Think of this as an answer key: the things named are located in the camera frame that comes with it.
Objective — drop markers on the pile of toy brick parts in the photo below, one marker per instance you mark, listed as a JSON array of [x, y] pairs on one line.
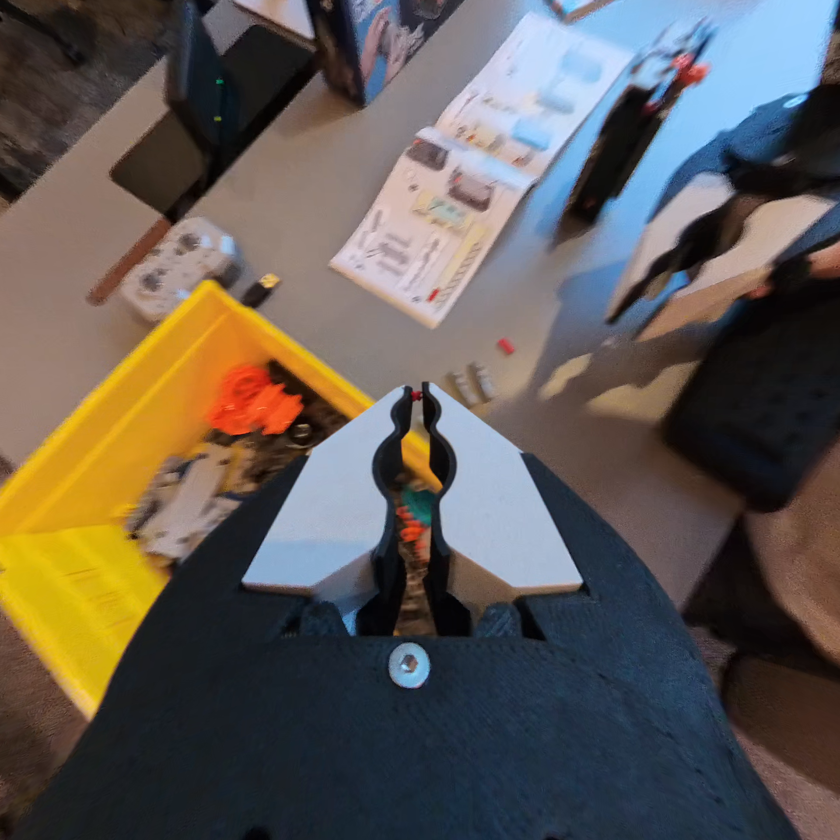
[[262, 459]]

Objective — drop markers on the yellow plastic bin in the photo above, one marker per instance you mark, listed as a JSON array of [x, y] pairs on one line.
[[98, 472]]

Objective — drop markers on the teal oval part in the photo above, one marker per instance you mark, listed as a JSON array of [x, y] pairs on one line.
[[420, 505]]

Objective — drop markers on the large orange shell part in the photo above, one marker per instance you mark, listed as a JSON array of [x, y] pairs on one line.
[[253, 400]]

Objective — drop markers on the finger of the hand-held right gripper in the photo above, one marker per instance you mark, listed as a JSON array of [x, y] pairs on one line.
[[676, 243], [741, 269]]

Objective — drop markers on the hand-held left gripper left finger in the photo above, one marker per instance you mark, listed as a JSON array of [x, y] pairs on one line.
[[315, 525]]

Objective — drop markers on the taupe chair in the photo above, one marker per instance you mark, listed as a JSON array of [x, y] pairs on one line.
[[800, 564]]

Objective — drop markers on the grey remote control unit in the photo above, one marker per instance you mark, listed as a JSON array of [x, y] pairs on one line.
[[180, 269]]

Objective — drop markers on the printed kit box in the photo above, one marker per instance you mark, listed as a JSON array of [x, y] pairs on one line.
[[374, 39]]

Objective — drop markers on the building instruction booklet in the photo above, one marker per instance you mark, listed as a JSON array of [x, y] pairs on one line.
[[472, 177]]

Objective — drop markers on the long grey panel part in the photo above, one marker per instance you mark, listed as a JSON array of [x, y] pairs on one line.
[[187, 502]]

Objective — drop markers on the small grey brick connector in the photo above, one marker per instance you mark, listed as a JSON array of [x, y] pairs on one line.
[[464, 387], [484, 380]]

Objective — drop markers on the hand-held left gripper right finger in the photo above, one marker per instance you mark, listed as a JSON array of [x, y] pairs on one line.
[[512, 525]]

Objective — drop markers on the grey desk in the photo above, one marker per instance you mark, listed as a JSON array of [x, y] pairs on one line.
[[328, 197]]

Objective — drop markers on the black device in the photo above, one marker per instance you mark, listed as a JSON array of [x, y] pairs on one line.
[[197, 111]]

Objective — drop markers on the black toy brick model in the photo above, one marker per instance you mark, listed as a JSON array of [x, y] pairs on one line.
[[630, 124]]

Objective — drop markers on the person's right hand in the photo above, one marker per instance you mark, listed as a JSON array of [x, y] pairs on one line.
[[828, 261]]

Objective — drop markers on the black perforated board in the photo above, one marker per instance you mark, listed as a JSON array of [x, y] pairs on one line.
[[768, 407]]

